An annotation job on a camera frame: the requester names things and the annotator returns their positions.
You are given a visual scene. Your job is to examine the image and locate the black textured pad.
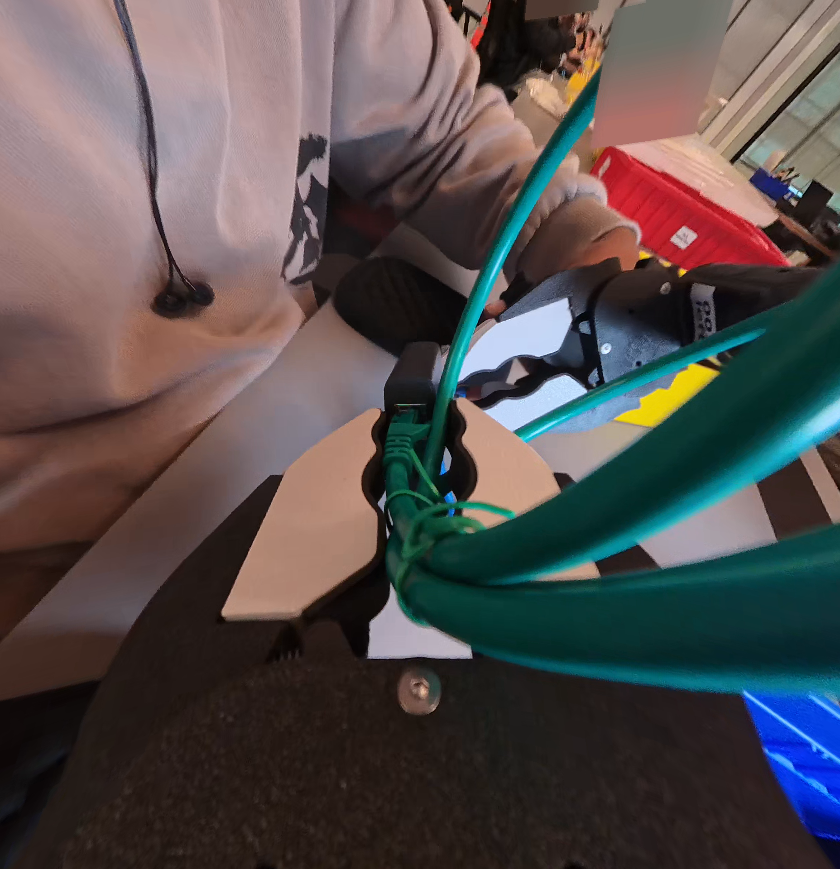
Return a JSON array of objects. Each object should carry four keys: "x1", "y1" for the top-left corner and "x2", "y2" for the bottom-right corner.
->
[{"x1": 333, "y1": 257, "x2": 470, "y2": 357}]

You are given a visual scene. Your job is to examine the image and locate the blue plastic bin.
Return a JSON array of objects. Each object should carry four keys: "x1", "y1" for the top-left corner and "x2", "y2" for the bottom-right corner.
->
[{"x1": 742, "y1": 689, "x2": 840, "y2": 846}]

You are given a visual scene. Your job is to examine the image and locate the dark ethernet port hub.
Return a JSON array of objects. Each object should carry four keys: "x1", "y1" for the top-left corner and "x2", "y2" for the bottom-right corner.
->
[{"x1": 382, "y1": 341, "x2": 442, "y2": 416}]

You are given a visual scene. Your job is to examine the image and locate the person's left forearm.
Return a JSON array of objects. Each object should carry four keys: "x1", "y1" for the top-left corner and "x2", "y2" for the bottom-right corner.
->
[{"x1": 328, "y1": 0, "x2": 641, "y2": 282}]

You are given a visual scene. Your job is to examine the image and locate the light grey hoodie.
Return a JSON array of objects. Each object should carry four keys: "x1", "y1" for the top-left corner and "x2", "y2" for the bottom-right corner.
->
[{"x1": 0, "y1": 0, "x2": 475, "y2": 554}]

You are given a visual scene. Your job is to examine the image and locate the person's left hand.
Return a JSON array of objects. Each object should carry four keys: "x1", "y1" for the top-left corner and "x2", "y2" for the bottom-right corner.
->
[{"x1": 569, "y1": 227, "x2": 643, "y2": 272}]

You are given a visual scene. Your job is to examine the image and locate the yellow plastic bin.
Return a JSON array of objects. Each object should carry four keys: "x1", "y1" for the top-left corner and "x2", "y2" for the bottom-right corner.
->
[{"x1": 613, "y1": 360, "x2": 726, "y2": 429}]

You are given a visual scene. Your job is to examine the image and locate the black wired earphones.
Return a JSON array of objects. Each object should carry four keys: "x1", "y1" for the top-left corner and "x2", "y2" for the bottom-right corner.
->
[{"x1": 113, "y1": 0, "x2": 216, "y2": 319}]

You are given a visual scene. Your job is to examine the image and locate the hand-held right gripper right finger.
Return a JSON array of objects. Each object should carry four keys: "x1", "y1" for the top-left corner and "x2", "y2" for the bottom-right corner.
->
[{"x1": 442, "y1": 399, "x2": 600, "y2": 583}]

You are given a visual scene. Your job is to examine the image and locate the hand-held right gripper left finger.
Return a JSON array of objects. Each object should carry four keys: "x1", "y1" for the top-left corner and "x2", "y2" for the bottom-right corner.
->
[{"x1": 221, "y1": 407, "x2": 394, "y2": 635}]

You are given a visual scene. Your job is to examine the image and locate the thin green twist tie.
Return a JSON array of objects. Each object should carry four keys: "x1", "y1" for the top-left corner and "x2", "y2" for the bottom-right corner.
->
[{"x1": 386, "y1": 468, "x2": 516, "y2": 598}]

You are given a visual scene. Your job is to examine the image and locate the green ethernet cable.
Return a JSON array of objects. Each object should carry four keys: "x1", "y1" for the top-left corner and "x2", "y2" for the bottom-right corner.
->
[{"x1": 382, "y1": 64, "x2": 840, "y2": 700}]

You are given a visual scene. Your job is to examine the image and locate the red plastic bin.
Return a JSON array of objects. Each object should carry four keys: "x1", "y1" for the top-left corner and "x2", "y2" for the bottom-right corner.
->
[{"x1": 590, "y1": 146, "x2": 791, "y2": 271}]

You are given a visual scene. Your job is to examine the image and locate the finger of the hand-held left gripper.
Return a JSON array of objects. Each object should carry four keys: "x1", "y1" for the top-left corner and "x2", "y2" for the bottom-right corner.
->
[
  {"x1": 484, "y1": 372, "x2": 590, "y2": 433},
  {"x1": 461, "y1": 299, "x2": 578, "y2": 384}
]

